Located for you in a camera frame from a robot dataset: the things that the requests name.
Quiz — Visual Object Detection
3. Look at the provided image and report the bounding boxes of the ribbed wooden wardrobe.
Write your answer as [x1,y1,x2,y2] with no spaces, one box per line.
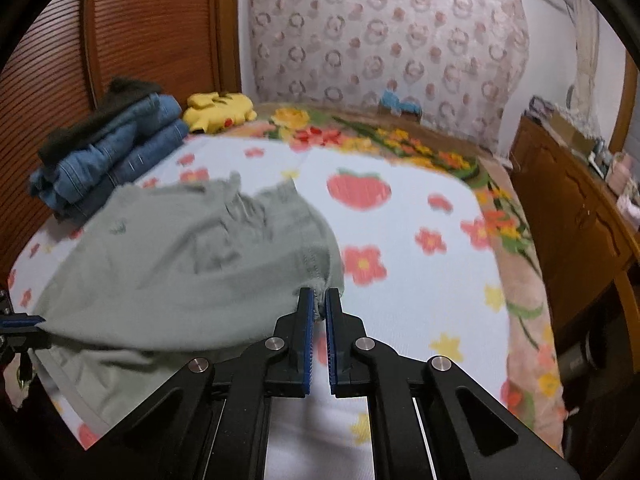
[0,0,241,281]

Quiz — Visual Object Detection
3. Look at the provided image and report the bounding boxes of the folded blue denim jeans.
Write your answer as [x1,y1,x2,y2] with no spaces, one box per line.
[27,122,192,223]
[65,94,183,161]

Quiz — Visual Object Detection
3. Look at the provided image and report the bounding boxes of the wooden cabinet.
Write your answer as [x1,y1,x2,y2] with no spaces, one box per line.
[510,112,640,356]

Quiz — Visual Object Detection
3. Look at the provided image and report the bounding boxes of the yellow plush toy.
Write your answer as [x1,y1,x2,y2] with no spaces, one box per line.
[181,91,258,135]

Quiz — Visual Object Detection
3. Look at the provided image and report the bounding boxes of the cardboard box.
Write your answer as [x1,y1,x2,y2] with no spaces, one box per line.
[545,110,601,156]

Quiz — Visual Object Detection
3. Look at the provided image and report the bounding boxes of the cream lace curtain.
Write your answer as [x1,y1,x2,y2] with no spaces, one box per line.
[570,0,601,136]

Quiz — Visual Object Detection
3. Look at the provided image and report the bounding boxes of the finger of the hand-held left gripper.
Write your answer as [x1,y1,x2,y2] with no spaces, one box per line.
[0,330,53,352]
[0,312,47,330]

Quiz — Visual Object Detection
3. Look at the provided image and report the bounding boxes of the dark folded garment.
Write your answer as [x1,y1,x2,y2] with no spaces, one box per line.
[39,77,163,163]

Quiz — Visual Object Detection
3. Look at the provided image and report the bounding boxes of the black cylindrical object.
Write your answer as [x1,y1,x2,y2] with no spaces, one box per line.
[557,330,616,386]

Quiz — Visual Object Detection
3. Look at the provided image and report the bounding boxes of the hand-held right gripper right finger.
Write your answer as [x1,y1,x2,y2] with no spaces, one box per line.
[325,287,576,480]

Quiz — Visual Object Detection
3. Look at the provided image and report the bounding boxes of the white flower-print blanket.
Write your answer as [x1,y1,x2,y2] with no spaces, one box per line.
[7,135,511,480]

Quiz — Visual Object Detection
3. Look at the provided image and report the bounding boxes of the blue plastic packet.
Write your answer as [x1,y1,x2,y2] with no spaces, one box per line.
[377,89,423,122]

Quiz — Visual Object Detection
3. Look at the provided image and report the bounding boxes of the colourful floral plush blanket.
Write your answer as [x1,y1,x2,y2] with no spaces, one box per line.
[240,102,571,461]

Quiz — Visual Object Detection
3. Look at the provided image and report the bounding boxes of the grey-green pants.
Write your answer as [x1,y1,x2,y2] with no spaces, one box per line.
[27,172,346,433]

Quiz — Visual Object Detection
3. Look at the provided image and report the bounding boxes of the clear plastic container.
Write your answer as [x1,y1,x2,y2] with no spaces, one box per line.
[529,95,557,118]

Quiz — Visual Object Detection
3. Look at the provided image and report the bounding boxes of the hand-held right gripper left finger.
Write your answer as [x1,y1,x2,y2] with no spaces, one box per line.
[82,287,316,480]

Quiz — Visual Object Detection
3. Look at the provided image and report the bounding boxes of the pink circle-print curtain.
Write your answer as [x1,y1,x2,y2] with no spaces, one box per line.
[247,0,531,156]

